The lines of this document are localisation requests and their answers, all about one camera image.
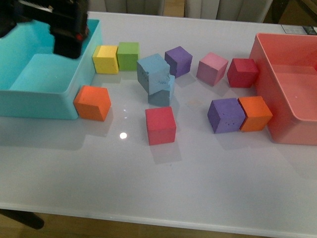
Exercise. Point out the purple foam cube far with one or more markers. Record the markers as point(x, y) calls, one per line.
point(179, 60)

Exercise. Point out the label sticker on table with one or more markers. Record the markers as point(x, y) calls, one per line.
point(299, 30)

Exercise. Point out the red foam cube centre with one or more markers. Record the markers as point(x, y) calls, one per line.
point(161, 125)

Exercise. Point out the orange foam cube left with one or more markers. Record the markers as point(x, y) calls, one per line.
point(92, 103)

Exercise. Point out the orange foam cube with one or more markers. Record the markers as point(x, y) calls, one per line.
point(92, 103)
point(257, 113)

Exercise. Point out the green foam cube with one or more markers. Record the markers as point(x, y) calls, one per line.
point(127, 55)

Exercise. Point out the purple foam cube near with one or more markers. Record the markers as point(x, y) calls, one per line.
point(226, 115)

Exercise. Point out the pink foam cube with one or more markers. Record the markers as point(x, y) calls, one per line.
point(211, 68)

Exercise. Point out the teal plastic bin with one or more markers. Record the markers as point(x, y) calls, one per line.
point(35, 82)

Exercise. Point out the dark red foam cube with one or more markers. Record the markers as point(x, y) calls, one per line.
point(242, 73)

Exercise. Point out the purple foam cube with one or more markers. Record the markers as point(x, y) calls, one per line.
point(179, 60)
point(226, 115)

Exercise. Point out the orange foam cube right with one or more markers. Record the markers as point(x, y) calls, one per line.
point(257, 113)

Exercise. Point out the light blue foam cube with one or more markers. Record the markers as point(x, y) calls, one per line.
point(153, 73)

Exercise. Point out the yellow foam cube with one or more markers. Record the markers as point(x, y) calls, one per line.
point(105, 59)

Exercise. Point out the pink plastic bin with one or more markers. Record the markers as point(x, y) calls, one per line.
point(287, 82)

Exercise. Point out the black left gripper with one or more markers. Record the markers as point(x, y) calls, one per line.
point(67, 20)

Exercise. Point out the black table leg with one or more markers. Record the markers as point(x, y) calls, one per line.
point(29, 219)

